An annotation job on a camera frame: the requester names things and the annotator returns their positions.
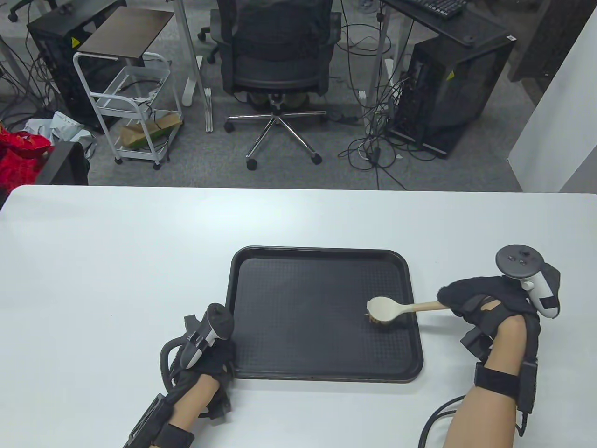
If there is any person's right hand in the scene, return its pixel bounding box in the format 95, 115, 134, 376
437, 276, 542, 362

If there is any person's left hand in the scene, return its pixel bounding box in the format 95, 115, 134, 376
167, 338, 236, 406

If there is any black plastic tray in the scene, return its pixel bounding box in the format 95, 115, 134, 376
225, 246, 424, 384

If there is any white pot brush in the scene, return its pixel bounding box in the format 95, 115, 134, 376
365, 296, 451, 327

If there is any person's left forearm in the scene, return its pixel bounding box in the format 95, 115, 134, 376
150, 374, 220, 448

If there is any person's right forearm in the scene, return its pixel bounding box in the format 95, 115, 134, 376
442, 316, 527, 448

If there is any black white handheld controller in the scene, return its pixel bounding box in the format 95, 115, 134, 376
160, 302, 234, 388
495, 245, 562, 319

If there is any black wrist sensor pack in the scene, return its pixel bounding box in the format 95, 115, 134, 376
124, 394, 194, 448
475, 357, 540, 438

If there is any black computer tower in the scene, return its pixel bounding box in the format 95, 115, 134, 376
387, 32, 517, 159
27, 0, 127, 133

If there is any brown paper bag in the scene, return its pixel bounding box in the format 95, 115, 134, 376
120, 113, 182, 151

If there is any black chair back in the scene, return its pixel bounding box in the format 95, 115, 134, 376
36, 141, 90, 186

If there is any black desk top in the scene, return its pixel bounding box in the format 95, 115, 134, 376
380, 0, 511, 47

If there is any white desk leg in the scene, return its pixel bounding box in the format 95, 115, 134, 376
170, 0, 215, 133
359, 0, 395, 110

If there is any red bag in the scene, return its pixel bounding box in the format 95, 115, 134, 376
0, 125, 54, 189

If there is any grey plastic bag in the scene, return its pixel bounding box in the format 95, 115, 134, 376
23, 111, 97, 157

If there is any black keyboard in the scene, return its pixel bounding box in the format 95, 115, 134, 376
401, 0, 467, 20

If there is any black mesh office chair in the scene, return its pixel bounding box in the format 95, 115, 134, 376
209, 0, 343, 171

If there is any black chair wheel base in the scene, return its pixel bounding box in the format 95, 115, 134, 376
198, 26, 220, 64
7, 0, 59, 22

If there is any brown board table top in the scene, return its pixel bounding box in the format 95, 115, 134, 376
77, 7, 175, 60

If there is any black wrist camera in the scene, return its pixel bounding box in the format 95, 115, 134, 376
194, 377, 233, 420
459, 324, 495, 361

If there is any black glove cable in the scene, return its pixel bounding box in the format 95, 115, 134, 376
417, 394, 467, 448

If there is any tangle of black cables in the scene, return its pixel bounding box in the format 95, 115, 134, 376
0, 33, 63, 131
338, 70, 448, 189

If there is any white rolling wire cart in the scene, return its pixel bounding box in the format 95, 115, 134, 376
73, 51, 183, 170

